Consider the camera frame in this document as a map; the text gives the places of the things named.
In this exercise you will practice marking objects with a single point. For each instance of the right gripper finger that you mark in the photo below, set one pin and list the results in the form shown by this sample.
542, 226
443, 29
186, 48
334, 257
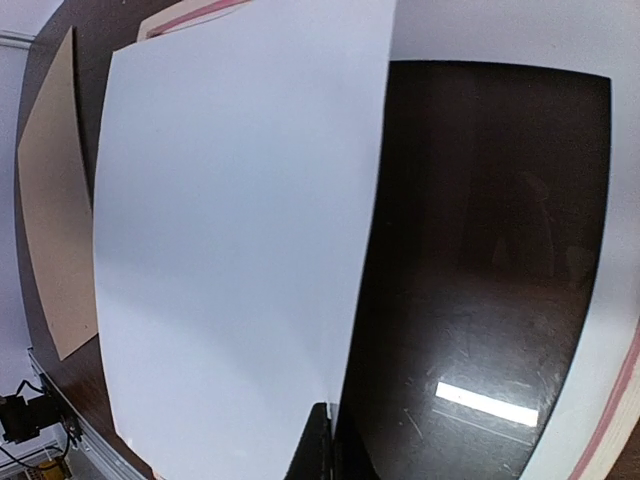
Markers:
312, 457

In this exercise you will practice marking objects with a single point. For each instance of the clear acrylic sheet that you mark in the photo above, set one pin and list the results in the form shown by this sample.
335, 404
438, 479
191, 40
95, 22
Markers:
484, 248

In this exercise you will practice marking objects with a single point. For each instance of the front aluminium rail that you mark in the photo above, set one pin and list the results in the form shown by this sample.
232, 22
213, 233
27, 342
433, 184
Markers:
91, 444

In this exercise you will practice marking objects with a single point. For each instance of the pink wooden picture frame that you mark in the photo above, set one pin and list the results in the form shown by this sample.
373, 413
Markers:
422, 213

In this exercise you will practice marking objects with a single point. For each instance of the brown backing board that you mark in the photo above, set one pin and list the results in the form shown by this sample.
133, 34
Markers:
56, 207

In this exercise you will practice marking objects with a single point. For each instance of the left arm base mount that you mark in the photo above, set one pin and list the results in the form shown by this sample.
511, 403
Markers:
25, 414

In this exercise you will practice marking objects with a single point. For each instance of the white mat board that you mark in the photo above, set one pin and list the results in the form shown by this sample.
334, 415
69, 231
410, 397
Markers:
598, 406

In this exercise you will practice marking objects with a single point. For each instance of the landscape photo print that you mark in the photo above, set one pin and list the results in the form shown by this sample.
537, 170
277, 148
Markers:
235, 184

